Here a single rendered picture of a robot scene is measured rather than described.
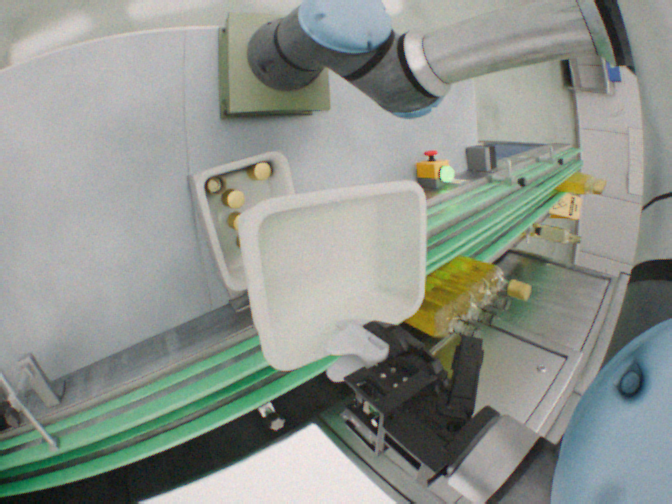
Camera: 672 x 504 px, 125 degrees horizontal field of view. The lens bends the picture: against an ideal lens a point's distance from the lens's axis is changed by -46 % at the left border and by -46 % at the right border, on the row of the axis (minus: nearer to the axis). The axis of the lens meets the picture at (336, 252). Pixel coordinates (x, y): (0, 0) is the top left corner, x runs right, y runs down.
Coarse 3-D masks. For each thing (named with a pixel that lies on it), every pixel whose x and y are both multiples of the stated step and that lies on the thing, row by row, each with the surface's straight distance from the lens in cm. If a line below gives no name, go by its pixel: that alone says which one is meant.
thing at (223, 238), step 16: (240, 160) 56; (256, 160) 57; (272, 160) 60; (208, 176) 54; (224, 176) 62; (240, 176) 63; (272, 176) 63; (288, 176) 59; (256, 192) 64; (272, 192) 65; (288, 192) 60; (208, 208) 55; (224, 208) 62; (240, 208) 63; (208, 224) 55; (224, 224) 63; (224, 240) 63; (224, 256) 64; (240, 256) 65; (224, 272) 57; (240, 272) 63; (240, 288) 59
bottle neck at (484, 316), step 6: (474, 306) 62; (474, 312) 62; (480, 312) 61; (486, 312) 61; (492, 312) 61; (474, 318) 62; (480, 318) 61; (486, 318) 60; (492, 318) 62; (486, 324) 61; (492, 324) 62
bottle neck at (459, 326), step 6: (456, 318) 58; (456, 324) 57; (462, 324) 57; (468, 324) 57; (474, 324) 57; (456, 330) 57; (462, 330) 57; (468, 330) 56; (474, 330) 56; (480, 330) 58; (474, 336) 58
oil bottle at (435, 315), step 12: (432, 300) 61; (444, 300) 61; (420, 312) 59; (432, 312) 58; (444, 312) 58; (456, 312) 59; (420, 324) 61; (432, 324) 59; (444, 324) 57; (444, 336) 59
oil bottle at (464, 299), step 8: (432, 280) 68; (440, 280) 68; (432, 288) 66; (440, 288) 65; (448, 288) 65; (456, 288) 65; (440, 296) 63; (448, 296) 63; (456, 296) 63; (464, 296) 63; (472, 296) 63; (456, 304) 61; (464, 304) 61; (472, 304) 63; (464, 312) 62
